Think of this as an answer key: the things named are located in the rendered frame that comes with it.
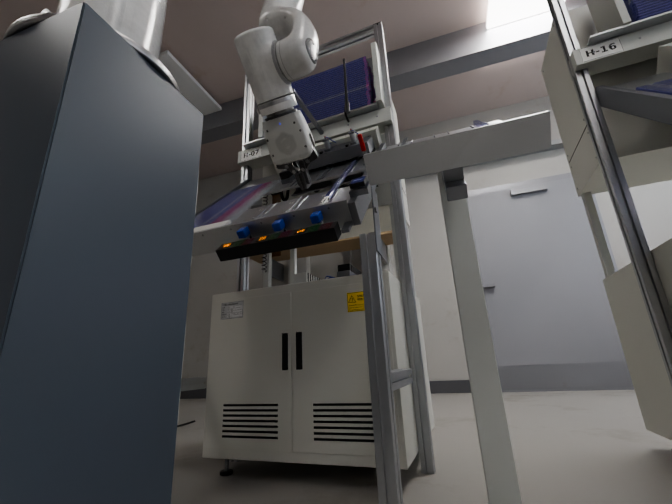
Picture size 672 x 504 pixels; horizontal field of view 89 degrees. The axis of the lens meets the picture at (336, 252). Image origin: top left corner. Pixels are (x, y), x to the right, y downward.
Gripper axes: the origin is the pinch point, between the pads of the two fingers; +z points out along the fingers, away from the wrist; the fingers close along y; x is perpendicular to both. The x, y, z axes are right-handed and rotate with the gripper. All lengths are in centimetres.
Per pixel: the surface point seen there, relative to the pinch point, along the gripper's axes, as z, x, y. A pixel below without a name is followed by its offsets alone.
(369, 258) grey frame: 20.8, -5.8, 11.8
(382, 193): 30, 72, 4
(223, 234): 10.1, 2.3, -30.2
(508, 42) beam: -8, 296, 99
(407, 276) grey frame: 51, 33, 13
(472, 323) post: 38, -12, 32
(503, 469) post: 58, -32, 33
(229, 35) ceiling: -87, 259, -132
